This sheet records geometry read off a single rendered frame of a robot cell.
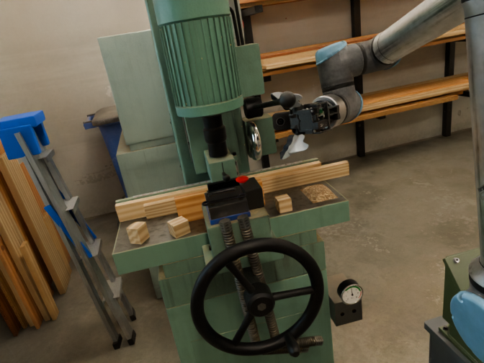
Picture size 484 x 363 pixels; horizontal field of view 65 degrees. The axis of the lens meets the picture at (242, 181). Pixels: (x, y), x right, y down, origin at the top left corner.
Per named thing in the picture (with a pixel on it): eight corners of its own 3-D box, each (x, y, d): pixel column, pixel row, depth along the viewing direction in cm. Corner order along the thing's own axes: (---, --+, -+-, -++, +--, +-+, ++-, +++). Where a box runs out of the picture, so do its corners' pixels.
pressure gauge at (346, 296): (342, 312, 101) (340, 288, 98) (335, 304, 104) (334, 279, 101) (364, 307, 102) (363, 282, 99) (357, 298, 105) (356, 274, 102)
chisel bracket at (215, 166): (214, 193, 102) (208, 163, 99) (208, 176, 115) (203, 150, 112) (240, 187, 103) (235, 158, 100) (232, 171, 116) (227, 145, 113)
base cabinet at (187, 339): (212, 485, 123) (163, 311, 97) (197, 351, 176) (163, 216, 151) (342, 444, 128) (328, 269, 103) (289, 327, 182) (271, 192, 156)
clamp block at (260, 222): (212, 264, 85) (204, 229, 81) (206, 235, 97) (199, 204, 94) (276, 248, 87) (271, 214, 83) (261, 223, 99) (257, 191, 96)
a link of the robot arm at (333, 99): (314, 96, 106) (318, 130, 108) (305, 98, 103) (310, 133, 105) (344, 91, 100) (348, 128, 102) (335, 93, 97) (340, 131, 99)
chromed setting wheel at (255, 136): (256, 166, 114) (250, 126, 110) (247, 155, 126) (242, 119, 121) (265, 164, 115) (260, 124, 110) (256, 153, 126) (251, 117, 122)
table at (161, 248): (111, 300, 83) (104, 277, 81) (124, 235, 111) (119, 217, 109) (369, 238, 91) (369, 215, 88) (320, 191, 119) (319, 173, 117)
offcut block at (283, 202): (279, 213, 96) (278, 201, 95) (276, 208, 99) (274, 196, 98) (292, 210, 96) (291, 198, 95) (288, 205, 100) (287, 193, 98)
